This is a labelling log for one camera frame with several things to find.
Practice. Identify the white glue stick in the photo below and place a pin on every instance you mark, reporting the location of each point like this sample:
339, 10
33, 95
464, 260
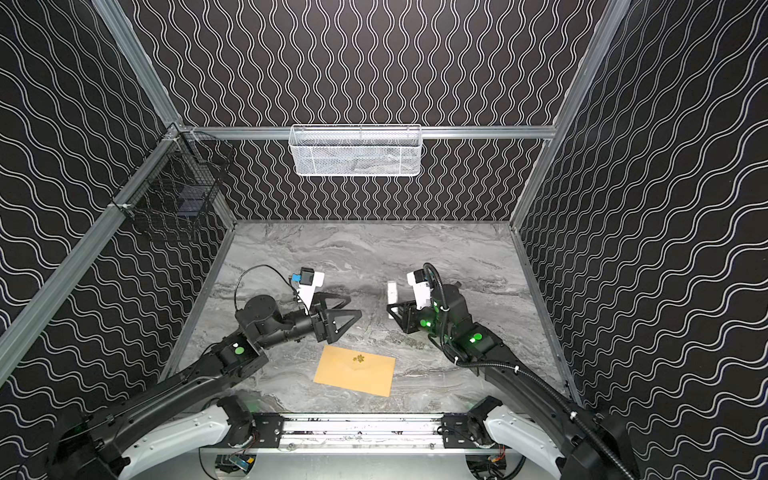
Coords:
392, 292

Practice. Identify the aluminium left side rail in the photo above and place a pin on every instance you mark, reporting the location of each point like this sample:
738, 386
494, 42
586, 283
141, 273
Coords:
34, 318

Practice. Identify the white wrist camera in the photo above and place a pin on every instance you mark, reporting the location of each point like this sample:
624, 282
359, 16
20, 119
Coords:
420, 284
308, 281

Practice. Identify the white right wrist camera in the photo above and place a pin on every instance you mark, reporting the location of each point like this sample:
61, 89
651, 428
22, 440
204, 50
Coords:
420, 284

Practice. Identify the white wire mesh basket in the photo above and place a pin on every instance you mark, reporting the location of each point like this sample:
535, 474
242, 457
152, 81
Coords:
356, 157

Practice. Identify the black wire basket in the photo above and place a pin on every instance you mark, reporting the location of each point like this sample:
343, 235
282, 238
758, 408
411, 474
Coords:
176, 203

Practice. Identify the aluminium frame corner post left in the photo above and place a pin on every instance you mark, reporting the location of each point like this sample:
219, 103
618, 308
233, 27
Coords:
127, 41

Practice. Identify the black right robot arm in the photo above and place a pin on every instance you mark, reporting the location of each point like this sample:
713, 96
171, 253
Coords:
553, 432

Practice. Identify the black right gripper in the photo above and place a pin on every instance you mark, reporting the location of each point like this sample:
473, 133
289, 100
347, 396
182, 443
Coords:
408, 315

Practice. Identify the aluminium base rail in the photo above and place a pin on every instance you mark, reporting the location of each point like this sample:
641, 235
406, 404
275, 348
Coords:
315, 433

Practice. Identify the aluminium frame corner post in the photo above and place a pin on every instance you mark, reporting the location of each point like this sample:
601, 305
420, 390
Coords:
612, 18
127, 41

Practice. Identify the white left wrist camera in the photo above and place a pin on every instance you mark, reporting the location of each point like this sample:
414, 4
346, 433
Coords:
308, 281

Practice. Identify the aluminium back crossbar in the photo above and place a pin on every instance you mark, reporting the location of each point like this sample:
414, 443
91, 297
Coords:
377, 131

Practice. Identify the brown paper envelope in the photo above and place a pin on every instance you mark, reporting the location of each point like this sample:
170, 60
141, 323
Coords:
356, 371

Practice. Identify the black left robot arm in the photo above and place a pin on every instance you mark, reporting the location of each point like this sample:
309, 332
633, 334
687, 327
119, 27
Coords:
192, 408

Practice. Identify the aluminium frame corner post right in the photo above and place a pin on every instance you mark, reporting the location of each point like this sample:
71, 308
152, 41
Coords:
612, 18

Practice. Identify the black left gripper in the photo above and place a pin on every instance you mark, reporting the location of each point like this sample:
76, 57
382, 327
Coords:
324, 319

